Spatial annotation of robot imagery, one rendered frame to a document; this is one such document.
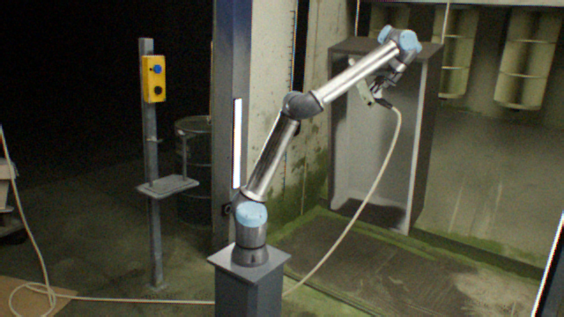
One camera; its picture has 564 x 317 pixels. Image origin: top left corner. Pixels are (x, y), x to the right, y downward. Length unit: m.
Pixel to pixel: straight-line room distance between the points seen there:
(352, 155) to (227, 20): 1.35
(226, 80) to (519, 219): 2.46
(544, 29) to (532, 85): 0.39
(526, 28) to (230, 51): 2.09
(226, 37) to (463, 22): 1.85
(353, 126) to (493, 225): 1.40
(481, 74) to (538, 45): 0.61
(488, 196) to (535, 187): 0.34
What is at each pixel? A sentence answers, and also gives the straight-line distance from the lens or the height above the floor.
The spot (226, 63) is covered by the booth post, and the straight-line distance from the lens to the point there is 2.73.
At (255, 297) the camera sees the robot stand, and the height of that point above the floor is 0.53.
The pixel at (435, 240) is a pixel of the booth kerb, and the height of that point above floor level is 0.11.
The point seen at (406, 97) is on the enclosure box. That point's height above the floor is 1.34.
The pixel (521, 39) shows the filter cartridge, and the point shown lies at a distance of 3.51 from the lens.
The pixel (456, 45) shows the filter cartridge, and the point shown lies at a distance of 3.62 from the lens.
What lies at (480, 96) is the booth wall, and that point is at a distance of 3.97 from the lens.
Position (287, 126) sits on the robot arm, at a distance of 2.04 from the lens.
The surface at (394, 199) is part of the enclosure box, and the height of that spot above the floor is 0.54.
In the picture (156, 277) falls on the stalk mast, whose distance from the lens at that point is 3.02.
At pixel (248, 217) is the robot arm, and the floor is 0.89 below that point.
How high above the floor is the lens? 1.79
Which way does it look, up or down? 19 degrees down
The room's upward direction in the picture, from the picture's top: 3 degrees clockwise
